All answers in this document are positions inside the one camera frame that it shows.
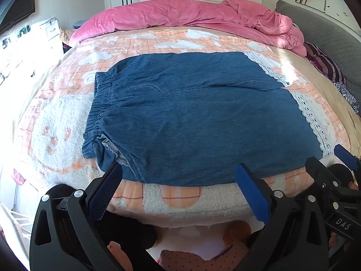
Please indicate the person's right hand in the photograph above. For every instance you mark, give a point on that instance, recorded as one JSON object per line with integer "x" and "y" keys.
{"x": 335, "y": 241}

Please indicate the black wall television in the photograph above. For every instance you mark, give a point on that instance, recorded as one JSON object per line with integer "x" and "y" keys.
{"x": 19, "y": 5}

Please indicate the floral pillow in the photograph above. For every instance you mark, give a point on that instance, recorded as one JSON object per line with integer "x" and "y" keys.
{"x": 347, "y": 94}

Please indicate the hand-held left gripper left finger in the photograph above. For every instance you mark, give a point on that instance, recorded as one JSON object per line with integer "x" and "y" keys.
{"x": 108, "y": 183}

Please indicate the pink duvet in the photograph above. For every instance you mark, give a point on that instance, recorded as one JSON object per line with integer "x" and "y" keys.
{"x": 183, "y": 14}

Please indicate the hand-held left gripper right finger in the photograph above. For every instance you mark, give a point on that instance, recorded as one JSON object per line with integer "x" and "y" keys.
{"x": 251, "y": 192}

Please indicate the beige bed sheet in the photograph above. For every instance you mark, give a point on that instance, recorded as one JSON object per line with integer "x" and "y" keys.
{"x": 318, "y": 84}

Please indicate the orange bear blanket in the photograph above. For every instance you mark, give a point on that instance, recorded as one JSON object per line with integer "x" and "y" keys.
{"x": 70, "y": 118}

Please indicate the white drawer unit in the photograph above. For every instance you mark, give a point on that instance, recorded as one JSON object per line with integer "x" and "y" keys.
{"x": 50, "y": 31}

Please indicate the white low cabinet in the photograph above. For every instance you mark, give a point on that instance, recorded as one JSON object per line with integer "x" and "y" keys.
{"x": 17, "y": 59}

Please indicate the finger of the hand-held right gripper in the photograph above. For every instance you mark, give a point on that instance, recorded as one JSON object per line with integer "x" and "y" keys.
{"x": 321, "y": 175}
{"x": 348, "y": 159}

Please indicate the person's left hand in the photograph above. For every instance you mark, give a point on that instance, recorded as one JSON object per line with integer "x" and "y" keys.
{"x": 120, "y": 255}

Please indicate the blue denim pants lace trim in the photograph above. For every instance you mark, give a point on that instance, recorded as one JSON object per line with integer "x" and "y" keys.
{"x": 197, "y": 118}

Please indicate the grey quilted headboard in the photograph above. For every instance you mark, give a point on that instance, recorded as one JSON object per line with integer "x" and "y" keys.
{"x": 324, "y": 31}

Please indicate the striped pillow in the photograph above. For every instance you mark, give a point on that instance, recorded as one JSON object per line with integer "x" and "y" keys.
{"x": 324, "y": 62}

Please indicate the pink dotted clothing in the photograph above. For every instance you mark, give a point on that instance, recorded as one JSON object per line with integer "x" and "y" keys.
{"x": 197, "y": 259}

